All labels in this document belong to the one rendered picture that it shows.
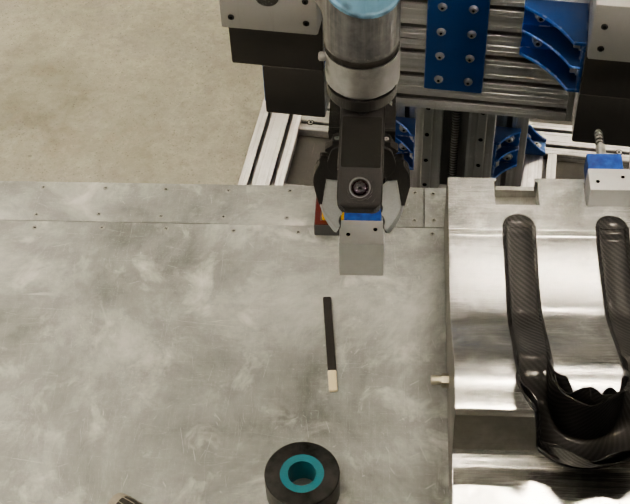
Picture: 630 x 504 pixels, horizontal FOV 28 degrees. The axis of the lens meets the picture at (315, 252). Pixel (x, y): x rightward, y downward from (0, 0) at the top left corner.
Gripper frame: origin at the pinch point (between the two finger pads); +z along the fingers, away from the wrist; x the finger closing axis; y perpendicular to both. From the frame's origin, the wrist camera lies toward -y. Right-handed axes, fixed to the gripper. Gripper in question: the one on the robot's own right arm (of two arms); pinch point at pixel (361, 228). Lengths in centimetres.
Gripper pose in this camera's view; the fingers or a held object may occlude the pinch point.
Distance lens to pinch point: 140.3
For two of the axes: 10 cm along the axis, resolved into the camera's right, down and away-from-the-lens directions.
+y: 0.5, -7.5, 6.6
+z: 0.3, 6.6, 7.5
